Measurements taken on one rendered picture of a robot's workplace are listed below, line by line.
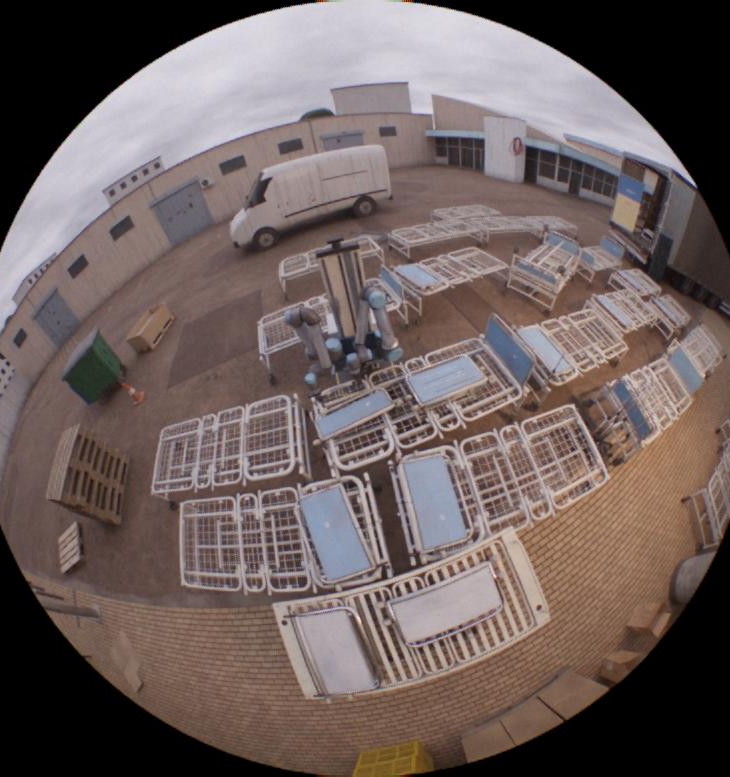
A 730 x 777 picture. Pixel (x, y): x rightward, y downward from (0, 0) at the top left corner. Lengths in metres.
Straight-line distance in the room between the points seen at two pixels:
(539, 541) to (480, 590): 1.09
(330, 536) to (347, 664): 1.02
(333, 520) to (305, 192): 8.12
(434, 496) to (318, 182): 8.26
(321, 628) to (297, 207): 8.80
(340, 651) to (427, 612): 0.66
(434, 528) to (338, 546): 0.71
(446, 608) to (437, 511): 0.73
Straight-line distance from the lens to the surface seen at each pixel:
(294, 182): 8.41
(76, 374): 7.02
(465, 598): 1.95
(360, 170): 9.06
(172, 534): 3.79
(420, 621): 1.95
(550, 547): 2.94
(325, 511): 2.09
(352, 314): 2.43
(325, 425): 2.38
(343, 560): 2.03
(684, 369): 5.10
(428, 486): 2.03
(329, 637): 2.06
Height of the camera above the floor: 2.54
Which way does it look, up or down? 53 degrees down
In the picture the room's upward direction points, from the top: 14 degrees counter-clockwise
